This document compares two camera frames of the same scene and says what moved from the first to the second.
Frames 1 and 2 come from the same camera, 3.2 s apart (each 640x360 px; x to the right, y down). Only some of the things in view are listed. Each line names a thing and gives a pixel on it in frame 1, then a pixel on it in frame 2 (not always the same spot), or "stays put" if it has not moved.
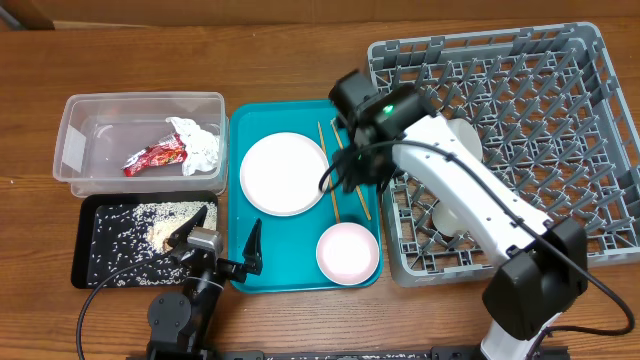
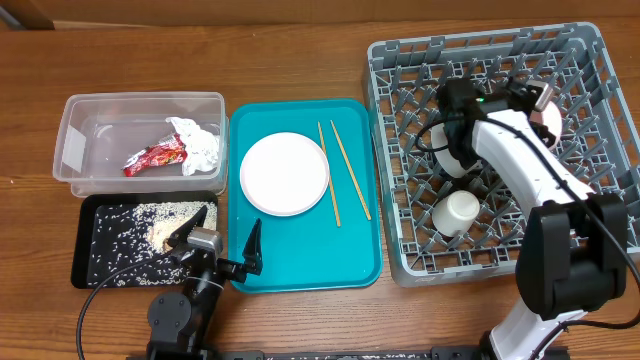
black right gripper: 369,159 to 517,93
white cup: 451,216 stays put
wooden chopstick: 357,187 stays put
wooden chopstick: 326,165 stays put
